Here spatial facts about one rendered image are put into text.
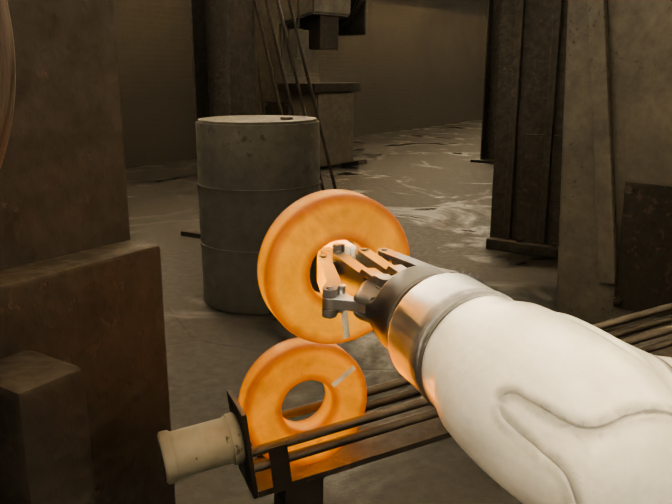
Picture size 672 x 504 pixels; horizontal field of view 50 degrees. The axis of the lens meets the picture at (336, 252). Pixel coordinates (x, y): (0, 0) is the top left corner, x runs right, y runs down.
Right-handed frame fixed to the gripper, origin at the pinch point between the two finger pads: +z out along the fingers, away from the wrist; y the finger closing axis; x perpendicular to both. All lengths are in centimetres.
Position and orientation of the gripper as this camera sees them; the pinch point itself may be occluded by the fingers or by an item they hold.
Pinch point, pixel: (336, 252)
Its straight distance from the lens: 71.6
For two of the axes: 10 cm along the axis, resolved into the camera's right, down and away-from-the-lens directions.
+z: -3.7, -2.7, 8.9
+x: 0.2, -9.6, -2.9
